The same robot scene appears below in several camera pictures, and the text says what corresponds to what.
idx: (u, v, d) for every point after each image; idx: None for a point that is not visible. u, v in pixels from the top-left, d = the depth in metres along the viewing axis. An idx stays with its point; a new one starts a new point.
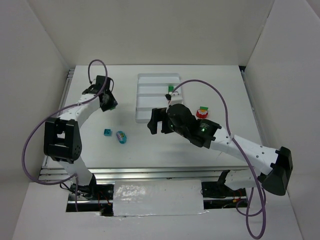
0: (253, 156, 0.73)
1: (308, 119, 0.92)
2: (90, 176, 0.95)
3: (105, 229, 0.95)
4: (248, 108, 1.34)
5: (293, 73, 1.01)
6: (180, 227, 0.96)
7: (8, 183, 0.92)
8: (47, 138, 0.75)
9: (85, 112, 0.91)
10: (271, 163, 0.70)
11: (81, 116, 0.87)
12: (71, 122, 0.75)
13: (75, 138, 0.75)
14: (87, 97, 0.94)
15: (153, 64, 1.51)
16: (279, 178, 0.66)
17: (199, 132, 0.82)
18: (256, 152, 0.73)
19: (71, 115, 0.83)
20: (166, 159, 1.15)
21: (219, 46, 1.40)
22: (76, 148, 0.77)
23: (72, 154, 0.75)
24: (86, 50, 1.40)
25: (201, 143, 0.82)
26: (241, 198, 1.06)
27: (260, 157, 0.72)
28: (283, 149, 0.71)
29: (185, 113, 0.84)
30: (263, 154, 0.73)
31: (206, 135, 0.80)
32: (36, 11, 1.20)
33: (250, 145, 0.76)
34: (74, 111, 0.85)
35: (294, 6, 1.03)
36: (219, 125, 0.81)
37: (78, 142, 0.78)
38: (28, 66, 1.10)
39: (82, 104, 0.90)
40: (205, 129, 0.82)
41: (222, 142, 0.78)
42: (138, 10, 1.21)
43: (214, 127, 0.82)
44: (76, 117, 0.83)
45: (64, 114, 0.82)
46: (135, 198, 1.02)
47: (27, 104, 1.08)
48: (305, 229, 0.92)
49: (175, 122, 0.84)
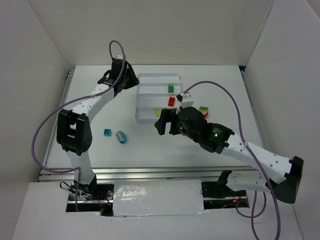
0: (267, 166, 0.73)
1: (308, 119, 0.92)
2: (92, 177, 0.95)
3: (105, 229, 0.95)
4: (248, 108, 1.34)
5: (294, 74, 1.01)
6: (180, 227, 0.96)
7: (8, 184, 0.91)
8: (59, 128, 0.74)
9: (99, 104, 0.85)
10: (285, 173, 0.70)
11: (94, 109, 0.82)
12: (82, 117, 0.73)
13: (85, 132, 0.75)
14: (102, 88, 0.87)
15: (153, 64, 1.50)
16: (293, 188, 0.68)
17: (211, 137, 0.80)
18: (270, 162, 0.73)
19: (83, 109, 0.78)
20: (166, 160, 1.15)
21: (219, 46, 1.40)
22: (86, 140, 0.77)
23: (82, 147, 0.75)
24: (86, 49, 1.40)
25: (213, 148, 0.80)
26: (241, 198, 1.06)
27: (274, 166, 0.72)
28: (296, 158, 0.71)
29: (198, 117, 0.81)
30: (277, 163, 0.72)
31: (219, 140, 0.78)
32: (36, 10, 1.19)
33: (263, 153, 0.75)
34: (86, 104, 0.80)
35: (294, 7, 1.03)
36: (231, 131, 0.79)
37: (89, 135, 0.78)
38: (28, 66, 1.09)
39: (96, 95, 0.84)
40: (218, 134, 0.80)
41: (235, 149, 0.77)
42: (138, 10, 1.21)
43: (226, 133, 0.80)
44: (88, 110, 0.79)
45: (77, 107, 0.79)
46: (135, 198, 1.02)
47: (27, 104, 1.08)
48: (304, 229, 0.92)
49: (188, 125, 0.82)
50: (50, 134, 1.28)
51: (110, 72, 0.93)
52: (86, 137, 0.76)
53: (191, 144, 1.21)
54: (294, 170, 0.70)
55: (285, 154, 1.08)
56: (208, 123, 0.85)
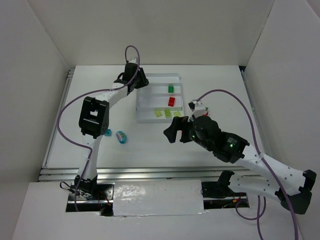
0: (281, 178, 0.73)
1: (308, 119, 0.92)
2: (95, 175, 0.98)
3: (105, 229, 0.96)
4: (248, 108, 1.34)
5: (293, 74, 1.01)
6: (180, 227, 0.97)
7: (8, 184, 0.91)
8: (82, 113, 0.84)
9: (116, 97, 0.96)
10: (299, 187, 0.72)
11: (112, 99, 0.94)
12: (104, 103, 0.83)
13: (106, 117, 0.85)
14: (118, 85, 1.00)
15: (153, 64, 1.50)
16: (308, 202, 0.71)
17: (226, 147, 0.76)
18: (284, 174, 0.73)
19: (104, 97, 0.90)
20: (166, 160, 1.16)
21: (219, 46, 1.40)
22: (104, 125, 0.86)
23: (101, 130, 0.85)
24: (86, 49, 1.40)
25: (227, 158, 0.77)
26: (241, 198, 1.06)
27: (289, 179, 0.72)
28: (310, 172, 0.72)
29: (213, 126, 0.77)
30: (291, 176, 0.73)
31: (234, 152, 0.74)
32: (36, 10, 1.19)
33: (277, 165, 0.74)
34: (106, 94, 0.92)
35: (294, 7, 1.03)
36: (246, 141, 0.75)
37: (107, 121, 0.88)
38: (28, 66, 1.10)
39: (114, 89, 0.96)
40: (233, 144, 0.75)
41: (250, 161, 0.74)
42: (138, 10, 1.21)
43: (242, 142, 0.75)
44: (108, 99, 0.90)
45: (99, 96, 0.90)
46: (135, 198, 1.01)
47: (27, 104, 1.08)
48: (305, 229, 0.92)
49: (201, 134, 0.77)
50: (50, 134, 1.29)
51: (123, 74, 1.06)
52: (105, 122, 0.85)
53: (191, 144, 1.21)
54: (307, 184, 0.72)
55: (285, 154, 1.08)
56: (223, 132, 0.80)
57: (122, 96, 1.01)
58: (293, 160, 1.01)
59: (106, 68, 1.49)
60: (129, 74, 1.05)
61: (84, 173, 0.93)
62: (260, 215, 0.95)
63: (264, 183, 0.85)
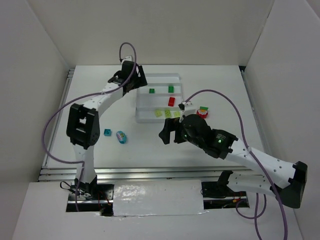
0: (270, 171, 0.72)
1: (308, 119, 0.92)
2: (93, 176, 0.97)
3: (105, 229, 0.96)
4: (248, 108, 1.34)
5: (293, 74, 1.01)
6: (181, 227, 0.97)
7: (8, 184, 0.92)
8: (70, 123, 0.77)
9: (108, 101, 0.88)
10: (289, 178, 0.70)
11: (103, 105, 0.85)
12: (92, 112, 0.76)
13: (95, 127, 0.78)
14: (112, 86, 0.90)
15: (153, 64, 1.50)
16: (300, 193, 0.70)
17: (214, 142, 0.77)
18: (274, 167, 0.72)
19: (93, 103, 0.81)
20: (166, 160, 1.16)
21: (219, 46, 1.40)
22: (94, 135, 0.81)
23: (89, 141, 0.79)
24: (86, 49, 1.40)
25: (217, 154, 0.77)
26: (241, 198, 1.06)
27: (278, 171, 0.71)
28: (300, 163, 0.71)
29: (201, 124, 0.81)
30: (280, 168, 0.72)
31: (222, 147, 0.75)
32: (36, 10, 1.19)
33: (266, 158, 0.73)
34: (97, 99, 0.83)
35: (294, 7, 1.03)
36: (236, 137, 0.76)
37: (97, 130, 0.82)
38: (28, 66, 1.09)
39: (105, 93, 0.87)
40: (222, 140, 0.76)
41: (239, 155, 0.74)
42: (138, 10, 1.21)
43: (230, 137, 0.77)
44: (98, 106, 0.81)
45: (88, 102, 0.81)
46: (135, 198, 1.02)
47: (27, 105, 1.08)
48: (305, 229, 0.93)
49: (190, 131, 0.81)
50: (50, 134, 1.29)
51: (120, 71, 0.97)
52: (93, 132, 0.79)
53: (191, 144, 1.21)
54: (297, 175, 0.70)
55: (285, 154, 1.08)
56: (213, 129, 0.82)
57: (116, 99, 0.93)
58: (293, 160, 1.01)
59: (106, 68, 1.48)
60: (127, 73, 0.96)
61: (82, 176, 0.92)
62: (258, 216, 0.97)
63: (260, 179, 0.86)
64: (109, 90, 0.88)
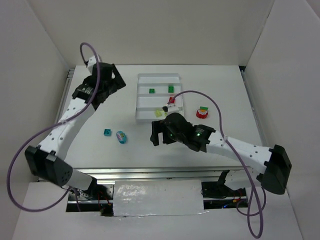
0: (247, 156, 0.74)
1: (308, 119, 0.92)
2: (88, 178, 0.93)
3: (105, 229, 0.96)
4: (248, 108, 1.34)
5: (293, 74, 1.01)
6: (181, 227, 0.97)
7: (8, 184, 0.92)
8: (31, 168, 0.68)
9: (76, 126, 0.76)
10: (265, 162, 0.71)
11: (69, 137, 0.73)
12: (52, 157, 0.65)
13: (60, 170, 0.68)
14: (76, 106, 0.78)
15: (153, 65, 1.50)
16: (278, 177, 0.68)
17: (194, 137, 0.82)
18: (250, 152, 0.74)
19: (53, 143, 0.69)
20: (166, 160, 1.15)
21: (219, 47, 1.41)
22: (63, 175, 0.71)
23: (58, 182, 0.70)
24: (86, 50, 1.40)
25: (198, 147, 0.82)
26: (241, 198, 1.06)
27: (254, 156, 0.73)
28: (276, 146, 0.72)
29: (180, 120, 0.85)
30: (256, 153, 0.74)
31: (202, 140, 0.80)
32: (36, 10, 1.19)
33: (243, 146, 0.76)
34: (57, 135, 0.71)
35: (294, 7, 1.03)
36: (214, 129, 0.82)
37: (68, 167, 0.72)
38: (28, 66, 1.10)
39: (67, 121, 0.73)
40: (200, 133, 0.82)
41: (216, 145, 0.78)
42: (138, 10, 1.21)
43: (208, 131, 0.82)
44: (58, 144, 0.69)
45: (45, 141, 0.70)
46: (135, 198, 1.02)
47: (27, 105, 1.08)
48: (305, 229, 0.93)
49: (172, 128, 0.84)
50: None
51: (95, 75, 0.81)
52: (61, 174, 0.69)
53: None
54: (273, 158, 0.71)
55: None
56: (192, 125, 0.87)
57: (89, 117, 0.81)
58: (293, 160, 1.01)
59: None
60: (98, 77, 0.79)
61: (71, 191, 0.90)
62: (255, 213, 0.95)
63: None
64: (74, 114, 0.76)
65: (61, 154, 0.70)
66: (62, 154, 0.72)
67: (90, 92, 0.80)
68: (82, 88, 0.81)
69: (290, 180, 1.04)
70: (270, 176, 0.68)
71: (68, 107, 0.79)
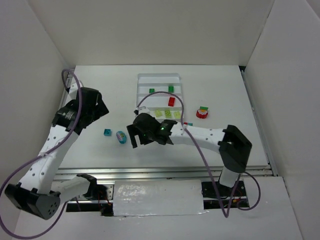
0: (203, 139, 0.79)
1: (308, 119, 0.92)
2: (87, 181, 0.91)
3: (105, 229, 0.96)
4: (248, 108, 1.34)
5: (293, 73, 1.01)
6: (180, 227, 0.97)
7: (8, 184, 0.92)
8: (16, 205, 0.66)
9: (58, 157, 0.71)
10: (218, 141, 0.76)
11: (51, 169, 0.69)
12: (33, 196, 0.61)
13: (44, 207, 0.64)
14: (57, 134, 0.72)
15: (153, 64, 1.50)
16: (232, 154, 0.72)
17: (159, 132, 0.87)
18: (206, 135, 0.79)
19: (34, 180, 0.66)
20: (165, 159, 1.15)
21: (219, 47, 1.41)
22: (51, 208, 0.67)
23: (44, 216, 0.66)
24: (86, 50, 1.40)
25: (164, 140, 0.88)
26: (241, 198, 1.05)
27: (209, 138, 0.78)
28: (228, 126, 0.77)
29: (146, 118, 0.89)
30: (211, 135, 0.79)
31: (166, 132, 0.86)
32: (36, 10, 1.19)
33: (200, 131, 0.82)
34: (37, 170, 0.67)
35: (294, 7, 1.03)
36: (175, 121, 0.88)
37: (54, 199, 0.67)
38: (28, 66, 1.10)
39: (47, 153, 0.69)
40: (164, 127, 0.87)
41: (177, 134, 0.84)
42: (138, 10, 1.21)
43: (170, 123, 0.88)
44: (39, 181, 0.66)
45: (26, 177, 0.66)
46: (135, 198, 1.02)
47: (27, 105, 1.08)
48: (305, 229, 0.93)
49: (138, 125, 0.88)
50: None
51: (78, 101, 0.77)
52: (46, 208, 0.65)
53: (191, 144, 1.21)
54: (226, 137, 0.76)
55: (285, 154, 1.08)
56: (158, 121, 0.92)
57: (70, 146, 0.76)
58: (293, 159, 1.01)
59: (106, 68, 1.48)
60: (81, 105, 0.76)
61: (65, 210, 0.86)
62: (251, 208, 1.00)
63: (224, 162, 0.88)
64: (55, 144, 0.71)
65: (44, 189, 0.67)
66: (46, 188, 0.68)
67: (71, 117, 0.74)
68: (63, 112, 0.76)
69: (290, 180, 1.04)
70: (224, 153, 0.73)
71: (49, 136, 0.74)
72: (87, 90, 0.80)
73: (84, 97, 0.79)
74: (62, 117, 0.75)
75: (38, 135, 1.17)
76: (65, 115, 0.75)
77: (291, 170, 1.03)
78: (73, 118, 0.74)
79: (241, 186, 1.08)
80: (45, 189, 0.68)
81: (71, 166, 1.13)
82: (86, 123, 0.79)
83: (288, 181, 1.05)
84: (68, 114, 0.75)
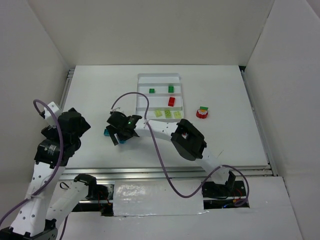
0: (160, 131, 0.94)
1: (307, 119, 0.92)
2: (86, 185, 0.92)
3: (105, 229, 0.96)
4: (248, 108, 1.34)
5: (293, 73, 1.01)
6: (180, 227, 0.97)
7: (8, 184, 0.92)
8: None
9: (47, 194, 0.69)
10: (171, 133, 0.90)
11: (43, 208, 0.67)
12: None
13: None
14: (42, 173, 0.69)
15: (153, 64, 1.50)
16: (182, 143, 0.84)
17: (127, 126, 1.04)
18: (163, 128, 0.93)
19: (26, 223, 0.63)
20: (165, 160, 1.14)
21: (218, 47, 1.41)
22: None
23: None
24: (86, 50, 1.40)
25: (131, 132, 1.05)
26: (241, 198, 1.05)
27: (165, 130, 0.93)
28: (182, 121, 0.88)
29: (116, 115, 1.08)
30: (167, 128, 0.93)
31: (131, 126, 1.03)
32: (36, 11, 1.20)
33: (159, 124, 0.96)
34: (27, 213, 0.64)
35: (294, 7, 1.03)
36: (140, 116, 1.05)
37: (49, 232, 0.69)
38: (28, 66, 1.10)
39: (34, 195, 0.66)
40: (130, 122, 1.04)
41: (140, 127, 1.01)
42: (138, 10, 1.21)
43: (135, 118, 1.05)
44: (31, 224, 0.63)
45: (17, 221, 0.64)
46: (135, 198, 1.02)
47: (27, 105, 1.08)
48: (305, 229, 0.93)
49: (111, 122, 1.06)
50: None
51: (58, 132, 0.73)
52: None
53: None
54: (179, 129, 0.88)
55: (285, 154, 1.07)
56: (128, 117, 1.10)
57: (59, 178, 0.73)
58: (293, 159, 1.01)
59: (106, 68, 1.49)
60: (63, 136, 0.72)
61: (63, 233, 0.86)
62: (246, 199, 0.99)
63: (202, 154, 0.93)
64: (42, 183, 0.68)
65: (38, 228, 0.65)
66: (42, 225, 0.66)
67: (54, 151, 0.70)
68: (45, 146, 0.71)
69: (290, 180, 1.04)
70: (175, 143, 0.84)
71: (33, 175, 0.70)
72: (68, 118, 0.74)
73: (66, 125, 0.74)
74: (45, 152, 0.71)
75: (38, 135, 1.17)
76: (47, 149, 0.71)
77: (291, 170, 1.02)
78: (57, 153, 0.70)
79: (241, 186, 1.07)
80: (41, 226, 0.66)
81: (71, 166, 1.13)
82: (69, 153, 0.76)
83: (288, 181, 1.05)
84: (51, 148, 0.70)
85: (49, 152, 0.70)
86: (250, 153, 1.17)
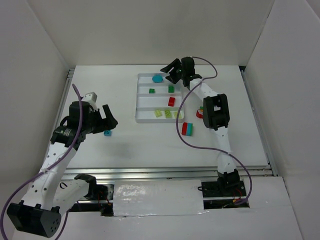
0: (203, 92, 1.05)
1: (308, 118, 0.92)
2: (86, 183, 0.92)
3: (105, 229, 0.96)
4: (248, 108, 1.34)
5: (294, 73, 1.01)
6: (181, 227, 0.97)
7: (8, 184, 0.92)
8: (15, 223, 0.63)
9: (59, 172, 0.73)
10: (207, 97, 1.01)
11: (53, 185, 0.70)
12: (37, 212, 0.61)
13: (47, 223, 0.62)
14: (56, 151, 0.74)
15: (153, 64, 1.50)
16: (208, 105, 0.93)
17: (188, 77, 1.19)
18: (207, 90, 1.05)
19: (37, 195, 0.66)
20: (166, 160, 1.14)
21: (219, 46, 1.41)
22: (53, 224, 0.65)
23: (46, 234, 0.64)
24: (86, 50, 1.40)
25: (185, 82, 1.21)
26: (241, 198, 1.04)
27: (206, 93, 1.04)
28: (222, 94, 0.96)
29: (190, 61, 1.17)
30: (209, 92, 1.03)
31: (189, 79, 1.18)
32: (36, 11, 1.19)
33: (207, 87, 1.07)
34: (39, 186, 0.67)
35: (294, 7, 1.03)
36: (200, 76, 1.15)
37: (55, 215, 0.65)
38: (27, 66, 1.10)
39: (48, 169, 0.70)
40: (192, 76, 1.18)
41: (193, 82, 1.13)
42: (137, 9, 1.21)
43: (197, 75, 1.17)
44: (42, 196, 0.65)
45: (28, 195, 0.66)
46: (135, 198, 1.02)
47: (26, 105, 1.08)
48: (305, 229, 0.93)
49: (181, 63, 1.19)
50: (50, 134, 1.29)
51: (69, 118, 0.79)
52: (48, 224, 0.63)
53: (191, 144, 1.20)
54: (215, 98, 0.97)
55: (285, 154, 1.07)
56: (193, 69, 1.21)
57: (70, 161, 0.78)
58: (293, 159, 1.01)
59: (105, 68, 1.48)
60: (76, 120, 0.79)
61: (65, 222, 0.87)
62: (247, 199, 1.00)
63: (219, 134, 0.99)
64: (56, 160, 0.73)
65: (47, 205, 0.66)
66: (50, 205, 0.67)
67: (69, 134, 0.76)
68: (61, 130, 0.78)
69: (289, 180, 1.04)
70: (204, 102, 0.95)
71: (48, 153, 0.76)
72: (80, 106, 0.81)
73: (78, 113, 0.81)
74: (60, 135, 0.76)
75: (38, 135, 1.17)
76: (63, 132, 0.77)
77: (291, 170, 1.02)
78: (72, 136, 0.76)
79: (242, 186, 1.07)
80: (49, 204, 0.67)
81: (71, 166, 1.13)
82: (81, 139, 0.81)
83: (288, 182, 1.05)
84: (66, 132, 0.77)
85: (64, 135, 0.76)
86: (250, 153, 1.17)
